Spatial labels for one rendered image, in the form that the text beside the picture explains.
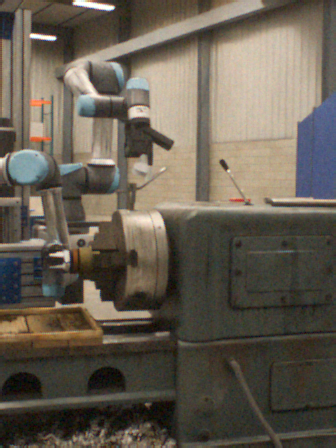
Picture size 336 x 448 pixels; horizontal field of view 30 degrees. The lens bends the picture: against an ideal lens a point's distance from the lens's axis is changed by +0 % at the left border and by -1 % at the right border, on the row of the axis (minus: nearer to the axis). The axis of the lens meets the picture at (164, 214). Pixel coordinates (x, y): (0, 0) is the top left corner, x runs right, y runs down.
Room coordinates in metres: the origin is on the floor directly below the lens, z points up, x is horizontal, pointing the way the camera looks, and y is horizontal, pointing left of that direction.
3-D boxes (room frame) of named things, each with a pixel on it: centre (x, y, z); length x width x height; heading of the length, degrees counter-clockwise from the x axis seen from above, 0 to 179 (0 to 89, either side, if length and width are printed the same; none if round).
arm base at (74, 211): (2.57, 0.40, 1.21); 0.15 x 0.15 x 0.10
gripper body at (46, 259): (2.00, 0.35, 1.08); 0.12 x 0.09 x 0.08; 15
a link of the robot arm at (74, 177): (2.57, 0.39, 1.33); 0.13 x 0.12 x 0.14; 111
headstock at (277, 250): (2.08, -0.28, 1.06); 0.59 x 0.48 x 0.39; 106
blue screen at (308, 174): (8.51, -1.99, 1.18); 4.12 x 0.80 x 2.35; 174
